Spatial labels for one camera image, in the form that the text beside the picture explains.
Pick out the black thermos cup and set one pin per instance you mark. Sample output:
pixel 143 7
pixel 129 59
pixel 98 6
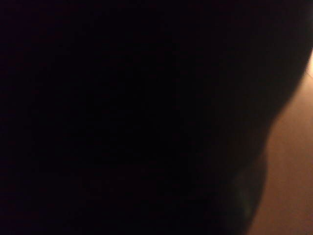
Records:
pixel 122 117

